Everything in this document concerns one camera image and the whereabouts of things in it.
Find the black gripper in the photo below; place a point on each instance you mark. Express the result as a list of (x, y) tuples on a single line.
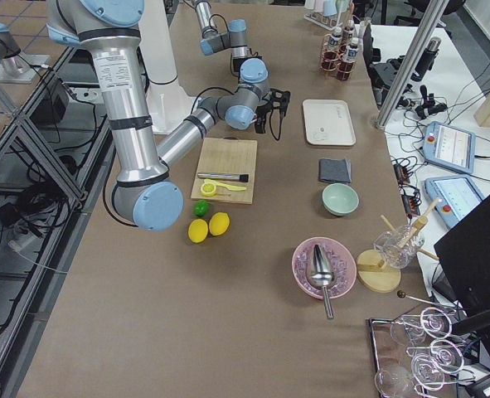
[(263, 116)]

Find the yellow lemon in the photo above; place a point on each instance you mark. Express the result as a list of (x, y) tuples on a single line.
[(219, 223), (198, 231)]

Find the steel muddler black tip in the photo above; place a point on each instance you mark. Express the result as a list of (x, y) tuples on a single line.
[(235, 177)]

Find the tea bottle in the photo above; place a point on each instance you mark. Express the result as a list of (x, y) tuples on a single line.
[(334, 39), (352, 50), (348, 31)]

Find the cream rabbit tray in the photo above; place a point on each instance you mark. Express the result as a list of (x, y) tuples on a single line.
[(328, 122)]

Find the green lime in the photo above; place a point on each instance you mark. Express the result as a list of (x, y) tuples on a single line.
[(201, 208)]

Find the glass mug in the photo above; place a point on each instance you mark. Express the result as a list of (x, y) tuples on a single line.
[(395, 248)]

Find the mint green bowl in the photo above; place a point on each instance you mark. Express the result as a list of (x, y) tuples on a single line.
[(340, 199)]

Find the wooden cutting board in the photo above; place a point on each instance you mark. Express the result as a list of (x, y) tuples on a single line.
[(229, 156)]

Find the aluminium frame post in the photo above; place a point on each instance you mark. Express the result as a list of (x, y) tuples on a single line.
[(433, 13)]

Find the yellow plastic knife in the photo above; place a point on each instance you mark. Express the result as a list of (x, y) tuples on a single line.
[(229, 187)]

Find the black monitor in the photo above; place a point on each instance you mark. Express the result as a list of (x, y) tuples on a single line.
[(464, 254)]

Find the black glass tray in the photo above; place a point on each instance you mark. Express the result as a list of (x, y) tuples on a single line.
[(421, 352)]

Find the tea bottle upper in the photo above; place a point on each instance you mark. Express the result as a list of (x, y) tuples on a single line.
[(334, 39)]

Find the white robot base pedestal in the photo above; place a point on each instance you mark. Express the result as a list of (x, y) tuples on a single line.
[(168, 103)]

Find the white wire cup rack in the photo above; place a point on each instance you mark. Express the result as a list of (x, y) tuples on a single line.
[(314, 13)]

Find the halved lemon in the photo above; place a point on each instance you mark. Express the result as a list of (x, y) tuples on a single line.
[(208, 189)]

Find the yellow lemon upper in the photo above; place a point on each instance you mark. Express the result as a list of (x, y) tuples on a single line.
[(219, 223)]

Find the light blue cup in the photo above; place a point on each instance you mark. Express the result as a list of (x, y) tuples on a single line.
[(329, 8)]

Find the grey folded cloth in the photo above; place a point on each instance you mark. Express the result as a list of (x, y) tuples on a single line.
[(334, 170)]

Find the yellow lemon lower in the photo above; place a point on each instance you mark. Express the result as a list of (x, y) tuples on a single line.
[(198, 231)]

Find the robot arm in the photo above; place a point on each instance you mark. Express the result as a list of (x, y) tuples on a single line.
[(213, 40), (109, 31)]

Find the tea bottle lower right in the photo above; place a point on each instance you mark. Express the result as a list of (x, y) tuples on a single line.
[(352, 50)]

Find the tea bottle lower left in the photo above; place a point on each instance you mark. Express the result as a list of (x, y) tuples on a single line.
[(348, 31)]

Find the pink bowl with ice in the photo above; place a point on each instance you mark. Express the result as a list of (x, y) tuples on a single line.
[(340, 258)]

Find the copper wire bottle rack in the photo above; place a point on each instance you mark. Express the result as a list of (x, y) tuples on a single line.
[(332, 64)]

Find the steel ice scoop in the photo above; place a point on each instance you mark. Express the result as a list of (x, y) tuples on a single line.
[(320, 276)]

